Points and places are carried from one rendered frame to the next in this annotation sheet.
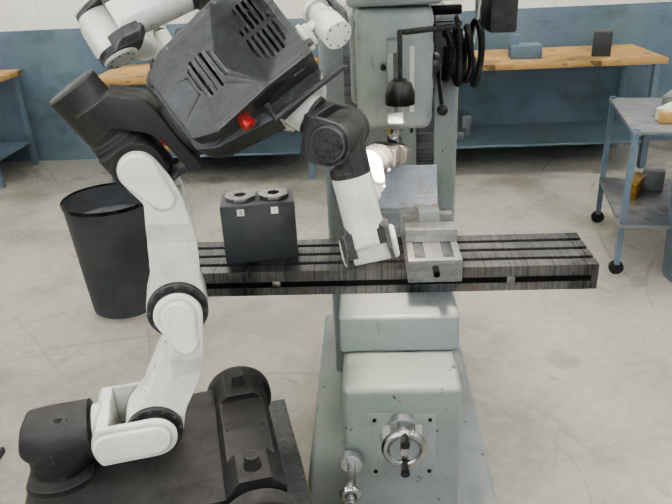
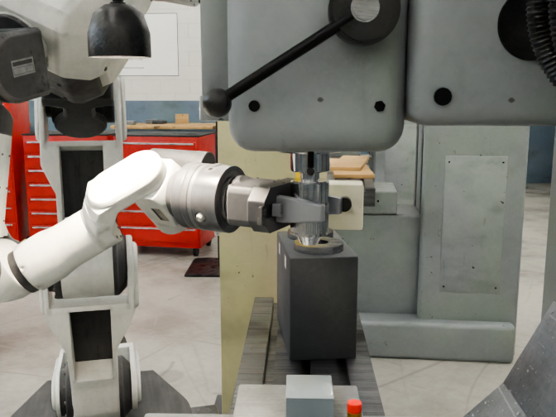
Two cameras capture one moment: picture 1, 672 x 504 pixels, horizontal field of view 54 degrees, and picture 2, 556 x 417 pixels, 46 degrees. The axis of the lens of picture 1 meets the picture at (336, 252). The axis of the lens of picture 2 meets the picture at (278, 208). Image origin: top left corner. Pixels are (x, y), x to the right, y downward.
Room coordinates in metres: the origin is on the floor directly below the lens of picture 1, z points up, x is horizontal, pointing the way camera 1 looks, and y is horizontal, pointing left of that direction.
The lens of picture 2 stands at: (1.77, -0.97, 1.38)
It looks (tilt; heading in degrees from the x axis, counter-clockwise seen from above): 10 degrees down; 88
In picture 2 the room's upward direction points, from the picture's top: straight up
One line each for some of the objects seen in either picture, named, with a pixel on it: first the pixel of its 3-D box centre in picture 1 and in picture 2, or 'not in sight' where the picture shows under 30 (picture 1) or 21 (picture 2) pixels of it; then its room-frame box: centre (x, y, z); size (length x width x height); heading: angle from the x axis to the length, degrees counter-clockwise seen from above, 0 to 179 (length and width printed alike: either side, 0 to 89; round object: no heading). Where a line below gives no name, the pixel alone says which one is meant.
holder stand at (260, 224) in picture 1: (259, 224); (313, 287); (1.87, 0.23, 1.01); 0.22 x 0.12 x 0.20; 94
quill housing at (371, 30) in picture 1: (393, 64); (315, 7); (1.84, -0.18, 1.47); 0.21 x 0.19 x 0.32; 86
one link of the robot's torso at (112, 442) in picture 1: (136, 419); (98, 380); (1.37, 0.54, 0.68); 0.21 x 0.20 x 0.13; 102
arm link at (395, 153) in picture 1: (381, 158); (245, 202); (1.75, -0.14, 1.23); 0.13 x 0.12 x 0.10; 61
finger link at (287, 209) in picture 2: not in sight; (298, 211); (1.82, -0.21, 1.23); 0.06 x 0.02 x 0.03; 151
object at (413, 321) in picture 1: (395, 292); not in sight; (1.83, -0.18, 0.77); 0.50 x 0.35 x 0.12; 176
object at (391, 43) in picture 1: (395, 81); (217, 30); (1.72, -0.17, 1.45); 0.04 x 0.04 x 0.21; 86
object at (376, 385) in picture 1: (396, 389); not in sight; (1.81, -0.18, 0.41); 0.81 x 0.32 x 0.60; 176
